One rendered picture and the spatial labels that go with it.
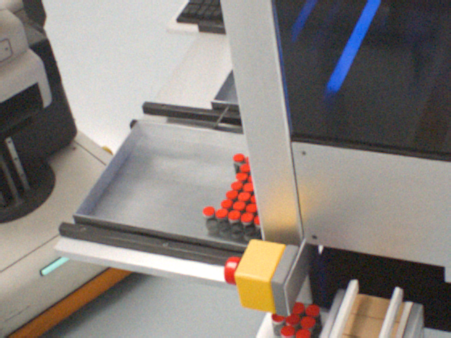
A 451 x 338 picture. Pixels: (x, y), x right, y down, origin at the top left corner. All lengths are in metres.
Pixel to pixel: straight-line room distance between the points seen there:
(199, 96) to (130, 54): 1.81
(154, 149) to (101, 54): 1.97
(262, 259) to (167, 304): 1.39
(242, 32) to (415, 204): 0.32
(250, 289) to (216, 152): 0.47
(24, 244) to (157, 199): 0.96
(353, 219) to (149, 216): 0.47
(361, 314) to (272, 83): 0.38
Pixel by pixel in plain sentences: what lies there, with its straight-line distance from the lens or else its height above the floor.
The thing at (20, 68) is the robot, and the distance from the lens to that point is 2.28.
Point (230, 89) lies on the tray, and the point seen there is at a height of 0.88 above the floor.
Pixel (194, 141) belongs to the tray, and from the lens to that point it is 1.78.
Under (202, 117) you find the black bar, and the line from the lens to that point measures 1.83.
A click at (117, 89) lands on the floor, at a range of 3.53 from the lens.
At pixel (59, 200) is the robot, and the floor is 0.28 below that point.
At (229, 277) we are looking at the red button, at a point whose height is 1.00.
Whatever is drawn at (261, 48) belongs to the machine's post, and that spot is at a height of 1.35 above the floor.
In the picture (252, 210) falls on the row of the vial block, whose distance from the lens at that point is 1.56.
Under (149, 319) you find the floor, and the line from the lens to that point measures 2.69.
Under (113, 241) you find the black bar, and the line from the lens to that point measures 1.62.
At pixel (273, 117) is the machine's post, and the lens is 1.23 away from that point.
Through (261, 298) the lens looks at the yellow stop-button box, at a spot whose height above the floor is 0.99.
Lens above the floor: 2.00
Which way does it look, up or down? 41 degrees down
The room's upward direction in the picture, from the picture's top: 12 degrees counter-clockwise
